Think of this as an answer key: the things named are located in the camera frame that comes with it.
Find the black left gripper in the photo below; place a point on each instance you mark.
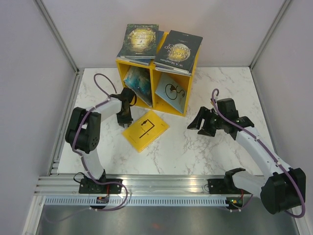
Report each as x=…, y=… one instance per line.
x=128, y=121

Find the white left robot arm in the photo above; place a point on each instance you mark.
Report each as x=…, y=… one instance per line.
x=83, y=131

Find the light blue cat book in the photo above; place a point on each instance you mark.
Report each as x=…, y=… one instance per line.
x=171, y=92

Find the yellow wooden shelf box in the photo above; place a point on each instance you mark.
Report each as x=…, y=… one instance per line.
x=123, y=65

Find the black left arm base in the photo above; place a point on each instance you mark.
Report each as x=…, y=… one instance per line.
x=88, y=186

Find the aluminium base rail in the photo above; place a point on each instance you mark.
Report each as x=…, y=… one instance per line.
x=145, y=185

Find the teal ocean cover book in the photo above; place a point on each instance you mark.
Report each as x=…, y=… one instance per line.
x=138, y=79

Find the green forest cover book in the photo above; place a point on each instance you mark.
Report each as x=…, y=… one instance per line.
x=140, y=41

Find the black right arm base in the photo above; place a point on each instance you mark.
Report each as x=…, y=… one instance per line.
x=225, y=184

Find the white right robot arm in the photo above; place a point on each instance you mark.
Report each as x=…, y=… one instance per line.
x=282, y=187

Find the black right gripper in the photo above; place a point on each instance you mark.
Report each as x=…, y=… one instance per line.
x=205, y=113

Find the white slotted cable duct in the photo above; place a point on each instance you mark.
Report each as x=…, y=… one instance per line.
x=137, y=201

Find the yellow file folder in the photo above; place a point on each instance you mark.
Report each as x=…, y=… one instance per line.
x=145, y=130

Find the black Moon and Sixpence book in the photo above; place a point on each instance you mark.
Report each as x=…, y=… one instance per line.
x=178, y=53

